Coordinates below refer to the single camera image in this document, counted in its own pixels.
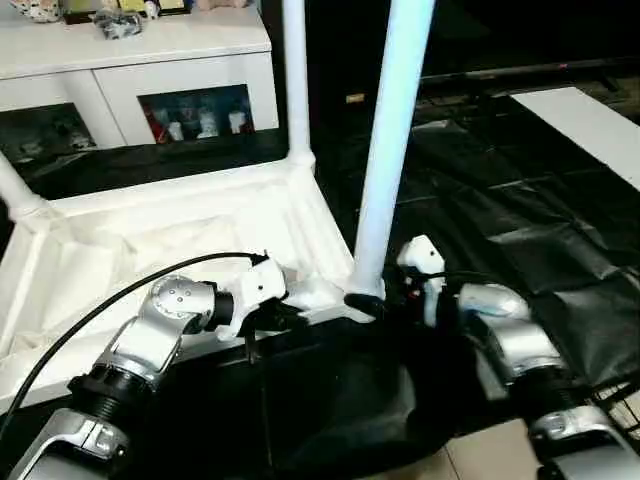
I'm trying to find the white plastic table top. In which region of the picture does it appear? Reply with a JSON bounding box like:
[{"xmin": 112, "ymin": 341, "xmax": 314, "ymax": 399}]
[{"xmin": 0, "ymin": 150, "xmax": 387, "ymax": 413}]

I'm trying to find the white plastic table leg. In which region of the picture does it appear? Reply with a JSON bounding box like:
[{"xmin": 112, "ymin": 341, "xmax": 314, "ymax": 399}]
[
  {"xmin": 0, "ymin": 150, "xmax": 49, "ymax": 227},
  {"xmin": 345, "ymin": 0, "xmax": 439, "ymax": 303},
  {"xmin": 280, "ymin": 0, "xmax": 318, "ymax": 167}
]

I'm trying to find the black work surface mat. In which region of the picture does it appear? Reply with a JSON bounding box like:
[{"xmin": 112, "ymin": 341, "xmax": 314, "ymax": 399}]
[{"xmin": 0, "ymin": 85, "xmax": 640, "ymax": 480}]

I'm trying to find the white flat side panel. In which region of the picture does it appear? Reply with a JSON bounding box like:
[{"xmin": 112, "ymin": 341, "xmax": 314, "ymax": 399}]
[{"xmin": 510, "ymin": 85, "xmax": 640, "ymax": 193}]

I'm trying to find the dark black cabinet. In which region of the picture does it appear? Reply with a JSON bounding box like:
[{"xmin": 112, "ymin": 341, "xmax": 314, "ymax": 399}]
[{"xmin": 265, "ymin": 0, "xmax": 640, "ymax": 103}]

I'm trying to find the white glass-door cabinet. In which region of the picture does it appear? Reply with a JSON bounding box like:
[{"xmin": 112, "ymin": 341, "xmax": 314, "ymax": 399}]
[{"xmin": 0, "ymin": 5, "xmax": 281, "ymax": 167}]

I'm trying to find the small grey cabinet ornament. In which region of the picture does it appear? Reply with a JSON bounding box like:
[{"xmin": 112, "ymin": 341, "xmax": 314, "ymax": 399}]
[{"xmin": 95, "ymin": 12, "xmax": 147, "ymax": 41}]

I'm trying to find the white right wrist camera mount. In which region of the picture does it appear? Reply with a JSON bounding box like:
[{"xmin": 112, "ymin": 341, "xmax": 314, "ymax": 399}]
[{"xmin": 396, "ymin": 235, "xmax": 448, "ymax": 327}]

